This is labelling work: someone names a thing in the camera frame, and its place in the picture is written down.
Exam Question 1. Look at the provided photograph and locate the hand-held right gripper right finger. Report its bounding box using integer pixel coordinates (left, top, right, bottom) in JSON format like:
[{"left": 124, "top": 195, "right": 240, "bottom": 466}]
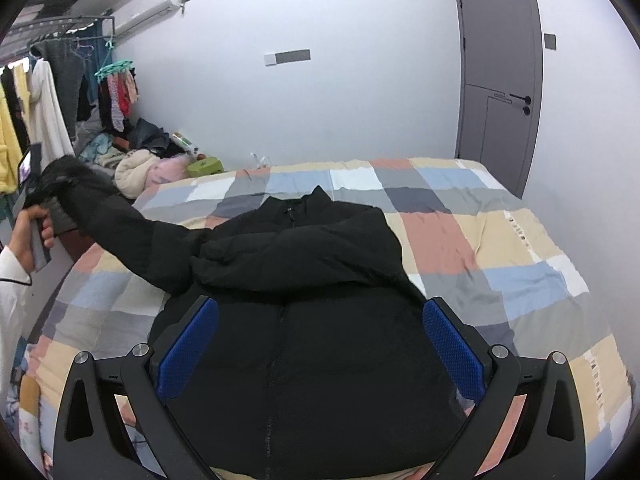
[{"left": 422, "top": 297, "right": 587, "bottom": 480}]

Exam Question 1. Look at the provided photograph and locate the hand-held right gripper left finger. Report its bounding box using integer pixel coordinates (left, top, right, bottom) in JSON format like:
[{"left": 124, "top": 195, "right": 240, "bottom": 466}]
[{"left": 52, "top": 296, "right": 220, "bottom": 480}]

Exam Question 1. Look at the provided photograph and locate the black puffer jacket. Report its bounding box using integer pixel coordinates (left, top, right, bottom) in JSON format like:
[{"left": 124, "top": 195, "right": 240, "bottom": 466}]
[{"left": 26, "top": 156, "right": 474, "bottom": 472}]

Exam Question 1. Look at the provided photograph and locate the pile of dark clothes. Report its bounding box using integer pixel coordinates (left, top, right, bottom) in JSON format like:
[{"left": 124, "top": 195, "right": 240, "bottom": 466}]
[{"left": 113, "top": 117, "right": 187, "bottom": 161}]

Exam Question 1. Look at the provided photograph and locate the metal clothes rack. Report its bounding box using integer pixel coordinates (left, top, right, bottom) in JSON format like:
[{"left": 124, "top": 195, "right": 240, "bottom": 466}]
[{"left": 0, "top": 0, "right": 117, "bottom": 61}]

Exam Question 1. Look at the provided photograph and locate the person's left hand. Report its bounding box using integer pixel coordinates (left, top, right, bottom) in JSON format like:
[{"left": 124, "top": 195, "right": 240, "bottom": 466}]
[{"left": 11, "top": 208, "right": 56, "bottom": 272}]

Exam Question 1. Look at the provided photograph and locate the white hanging garment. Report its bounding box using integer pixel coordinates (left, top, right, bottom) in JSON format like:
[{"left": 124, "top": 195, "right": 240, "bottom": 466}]
[{"left": 26, "top": 58, "right": 76, "bottom": 161}]

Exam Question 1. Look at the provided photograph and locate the checkered bed sheet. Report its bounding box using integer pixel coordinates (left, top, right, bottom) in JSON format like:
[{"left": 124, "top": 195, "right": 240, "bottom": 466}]
[{"left": 12, "top": 157, "right": 633, "bottom": 480}]

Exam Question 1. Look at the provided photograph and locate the cream fleece garment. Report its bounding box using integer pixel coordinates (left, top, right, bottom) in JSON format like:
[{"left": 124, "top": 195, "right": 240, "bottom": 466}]
[{"left": 114, "top": 151, "right": 162, "bottom": 200}]

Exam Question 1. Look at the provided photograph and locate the grey hanging sweater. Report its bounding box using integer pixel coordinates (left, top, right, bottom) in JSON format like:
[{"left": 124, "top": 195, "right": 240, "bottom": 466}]
[{"left": 31, "top": 38, "right": 89, "bottom": 141}]

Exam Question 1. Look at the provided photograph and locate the green clip hanger with socks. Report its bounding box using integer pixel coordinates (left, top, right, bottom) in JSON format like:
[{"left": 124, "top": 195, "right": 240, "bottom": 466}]
[{"left": 95, "top": 59, "right": 140, "bottom": 133}]

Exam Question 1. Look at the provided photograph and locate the pink garment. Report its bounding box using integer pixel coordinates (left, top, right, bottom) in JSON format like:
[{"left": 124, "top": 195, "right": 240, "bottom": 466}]
[{"left": 148, "top": 155, "right": 196, "bottom": 187}]

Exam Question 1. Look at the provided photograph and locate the white bottle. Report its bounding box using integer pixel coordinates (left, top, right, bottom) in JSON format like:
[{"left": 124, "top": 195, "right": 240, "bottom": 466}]
[{"left": 171, "top": 132, "right": 200, "bottom": 155}]

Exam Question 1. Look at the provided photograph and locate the green box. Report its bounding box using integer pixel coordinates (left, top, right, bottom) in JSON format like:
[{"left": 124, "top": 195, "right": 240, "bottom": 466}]
[{"left": 187, "top": 157, "right": 224, "bottom": 177}]

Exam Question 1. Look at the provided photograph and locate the white air conditioner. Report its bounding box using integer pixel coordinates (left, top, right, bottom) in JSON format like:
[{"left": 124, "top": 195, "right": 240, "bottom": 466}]
[{"left": 100, "top": 0, "right": 184, "bottom": 37}]

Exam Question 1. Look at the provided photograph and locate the grey door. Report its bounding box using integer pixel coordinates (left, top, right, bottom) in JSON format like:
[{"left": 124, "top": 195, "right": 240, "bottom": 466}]
[{"left": 452, "top": 0, "right": 545, "bottom": 199}]

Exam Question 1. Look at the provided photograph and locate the white and grey wall panel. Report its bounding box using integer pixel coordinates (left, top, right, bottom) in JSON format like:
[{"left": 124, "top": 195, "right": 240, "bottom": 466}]
[{"left": 265, "top": 49, "right": 311, "bottom": 67}]

